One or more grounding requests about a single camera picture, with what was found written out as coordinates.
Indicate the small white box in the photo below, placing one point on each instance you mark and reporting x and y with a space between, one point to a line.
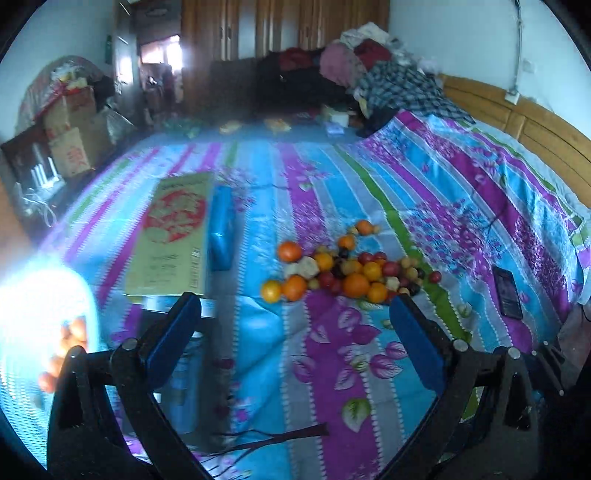
337 124

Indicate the white wifi router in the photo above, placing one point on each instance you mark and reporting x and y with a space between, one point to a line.
23 157

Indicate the black smartphone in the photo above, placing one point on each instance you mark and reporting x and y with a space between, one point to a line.
507 290

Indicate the green packet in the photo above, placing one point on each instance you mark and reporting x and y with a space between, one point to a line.
184 128

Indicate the white wall outlet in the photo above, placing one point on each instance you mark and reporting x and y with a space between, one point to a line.
512 97

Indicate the yellow cardboard box red print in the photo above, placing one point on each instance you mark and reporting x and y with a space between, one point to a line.
171 240

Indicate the silver foil bag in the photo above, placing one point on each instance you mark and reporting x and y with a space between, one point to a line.
120 124

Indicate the pile of clothes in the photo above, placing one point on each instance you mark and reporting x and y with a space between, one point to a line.
392 83

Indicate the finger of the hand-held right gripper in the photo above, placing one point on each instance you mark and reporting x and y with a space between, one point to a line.
556 369

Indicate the wooden wardrobe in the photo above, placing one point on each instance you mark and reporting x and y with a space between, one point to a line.
277 27

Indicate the yellow packet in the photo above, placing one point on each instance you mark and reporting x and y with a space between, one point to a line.
231 127
277 124

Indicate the round patterned board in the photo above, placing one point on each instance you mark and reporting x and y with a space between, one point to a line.
32 92

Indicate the pile of oranges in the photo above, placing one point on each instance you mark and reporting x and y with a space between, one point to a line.
355 285

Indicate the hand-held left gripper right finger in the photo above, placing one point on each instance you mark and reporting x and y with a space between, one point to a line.
415 341

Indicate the floral striped bedsheet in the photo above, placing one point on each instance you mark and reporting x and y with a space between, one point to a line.
323 184

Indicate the wooden headboard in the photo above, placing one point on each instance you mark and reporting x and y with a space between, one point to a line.
531 124

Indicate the large yellowish orange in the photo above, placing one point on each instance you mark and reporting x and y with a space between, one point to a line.
271 290

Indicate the blue plastic case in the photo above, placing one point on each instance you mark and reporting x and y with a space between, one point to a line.
221 221

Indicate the dark checked cushion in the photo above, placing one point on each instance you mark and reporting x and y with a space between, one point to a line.
233 87

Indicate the heap of oranges and red plums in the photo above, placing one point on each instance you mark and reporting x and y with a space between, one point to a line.
76 332

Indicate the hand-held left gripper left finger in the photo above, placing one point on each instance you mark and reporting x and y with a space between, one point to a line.
168 350

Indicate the wooden dresser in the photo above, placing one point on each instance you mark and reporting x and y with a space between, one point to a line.
11 221

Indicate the white mesh basket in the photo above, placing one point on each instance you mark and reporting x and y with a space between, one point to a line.
18 397

